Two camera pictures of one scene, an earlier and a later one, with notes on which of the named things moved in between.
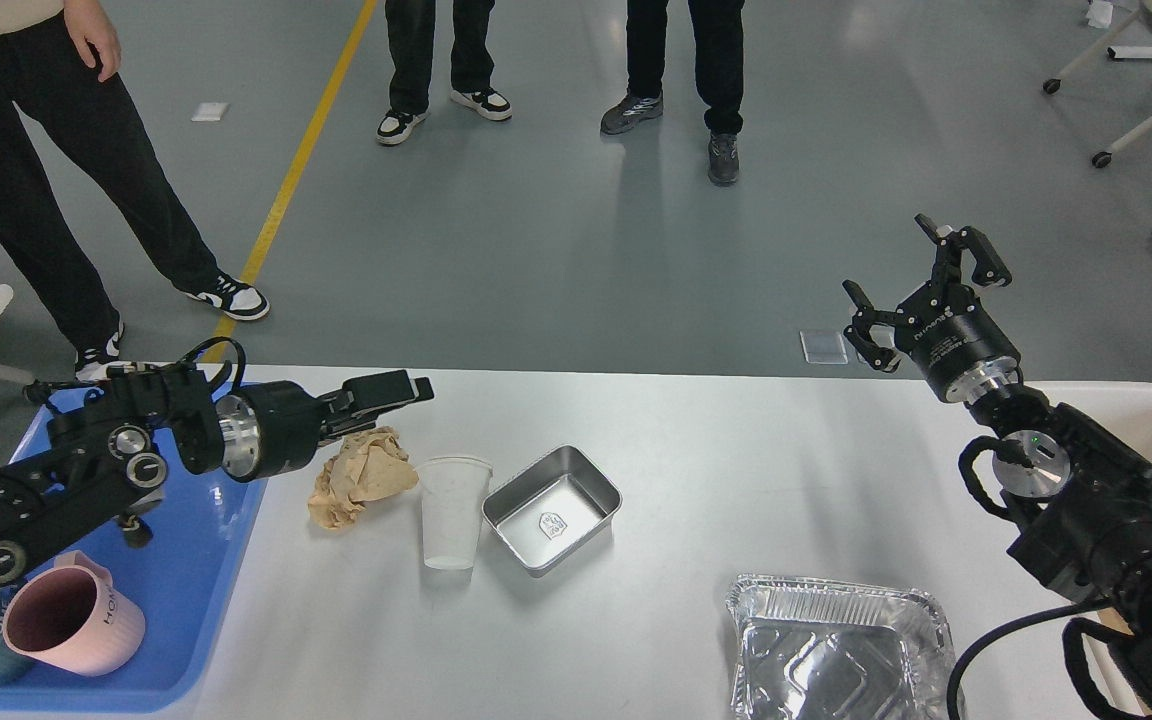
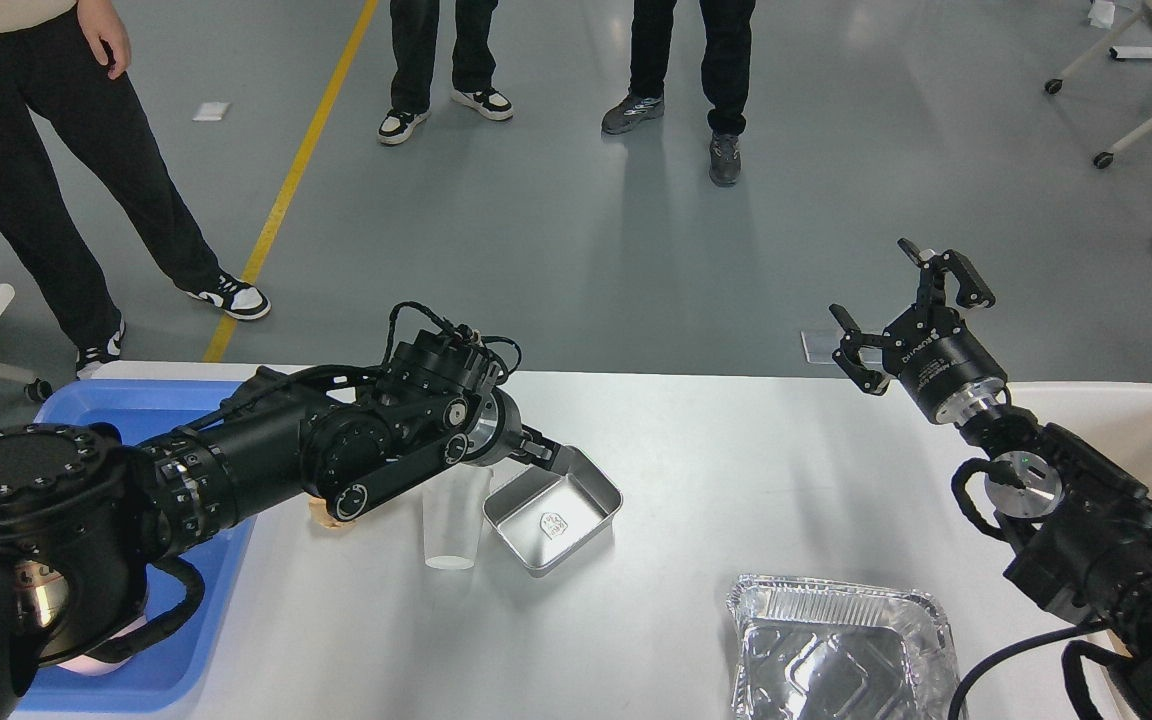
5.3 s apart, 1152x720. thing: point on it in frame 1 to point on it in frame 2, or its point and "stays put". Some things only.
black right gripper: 943,327 to 929,348
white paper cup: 453,491 stays put
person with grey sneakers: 718,28 stays put
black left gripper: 269,428 to 496,430
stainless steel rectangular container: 560,508 stays put
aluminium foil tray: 822,649 stays put
